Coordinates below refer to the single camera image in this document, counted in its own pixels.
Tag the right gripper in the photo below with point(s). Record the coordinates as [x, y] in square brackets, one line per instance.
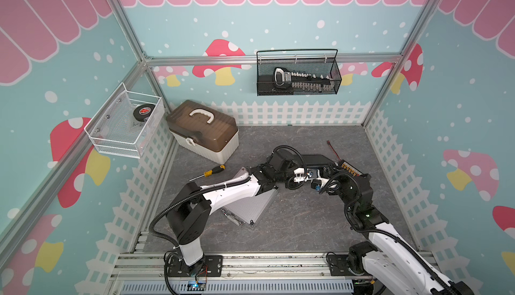
[345, 175]

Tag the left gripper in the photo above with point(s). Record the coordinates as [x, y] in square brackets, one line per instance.
[292, 164]

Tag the black poker set case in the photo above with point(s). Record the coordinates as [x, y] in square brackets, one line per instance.
[313, 161]

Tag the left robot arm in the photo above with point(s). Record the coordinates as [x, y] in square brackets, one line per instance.
[183, 221]

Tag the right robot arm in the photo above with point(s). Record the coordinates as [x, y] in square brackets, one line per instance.
[385, 254]

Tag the silver poker set case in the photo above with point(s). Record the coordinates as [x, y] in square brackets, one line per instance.
[246, 209]

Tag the socket bit set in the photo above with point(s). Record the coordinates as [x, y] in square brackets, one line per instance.
[296, 81]

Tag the brown lid white toolbox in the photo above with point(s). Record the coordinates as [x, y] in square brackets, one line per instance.
[204, 131]

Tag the black tape roll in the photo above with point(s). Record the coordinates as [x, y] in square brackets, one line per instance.
[143, 112]

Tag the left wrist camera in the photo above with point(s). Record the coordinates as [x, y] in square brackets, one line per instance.
[300, 175]

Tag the yellow handled screwdriver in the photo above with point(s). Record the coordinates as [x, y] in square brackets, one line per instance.
[215, 170]

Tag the black wire wall basket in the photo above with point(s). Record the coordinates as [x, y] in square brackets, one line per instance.
[319, 62]

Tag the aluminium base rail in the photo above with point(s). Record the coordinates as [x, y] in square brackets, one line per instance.
[270, 273]

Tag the white wire wall basket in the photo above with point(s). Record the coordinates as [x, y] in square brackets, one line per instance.
[113, 129]

